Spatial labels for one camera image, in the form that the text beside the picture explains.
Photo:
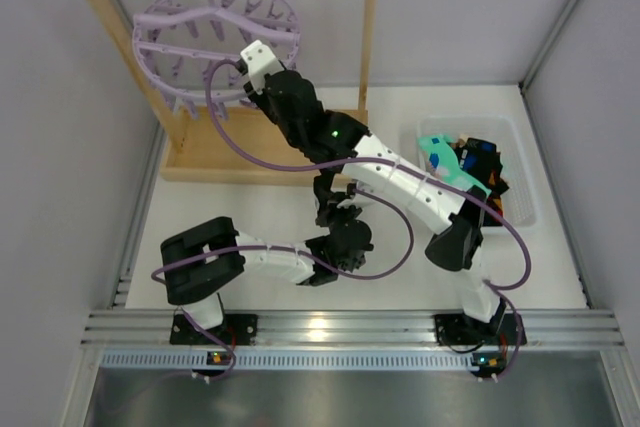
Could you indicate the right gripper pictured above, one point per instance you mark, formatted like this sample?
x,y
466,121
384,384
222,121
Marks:
x,y
255,92

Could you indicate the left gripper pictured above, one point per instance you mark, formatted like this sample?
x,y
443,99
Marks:
x,y
326,197

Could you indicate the green white sock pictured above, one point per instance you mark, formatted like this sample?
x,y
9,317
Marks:
x,y
442,162

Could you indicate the lilac round clip hanger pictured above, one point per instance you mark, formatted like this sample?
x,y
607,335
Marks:
x,y
179,43

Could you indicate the argyle red orange sock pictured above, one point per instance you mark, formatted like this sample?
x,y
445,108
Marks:
x,y
497,188

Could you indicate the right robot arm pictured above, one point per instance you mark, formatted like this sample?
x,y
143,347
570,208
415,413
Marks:
x,y
415,197

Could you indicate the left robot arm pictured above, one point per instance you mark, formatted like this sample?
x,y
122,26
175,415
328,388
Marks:
x,y
200,261

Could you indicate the wooden hanger rack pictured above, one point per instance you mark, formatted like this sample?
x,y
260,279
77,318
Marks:
x,y
244,147

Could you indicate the brown striped sock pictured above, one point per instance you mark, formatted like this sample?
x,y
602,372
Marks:
x,y
462,139

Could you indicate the white plastic basket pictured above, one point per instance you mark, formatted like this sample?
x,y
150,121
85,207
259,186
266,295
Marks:
x,y
521,204

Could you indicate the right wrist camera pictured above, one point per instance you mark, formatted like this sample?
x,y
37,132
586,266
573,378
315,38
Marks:
x,y
260,62

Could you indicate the aluminium mounting rail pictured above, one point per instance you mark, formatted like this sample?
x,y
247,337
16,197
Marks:
x,y
393,313

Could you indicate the white slotted cable duct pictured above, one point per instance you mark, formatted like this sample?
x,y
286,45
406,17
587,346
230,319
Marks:
x,y
288,360

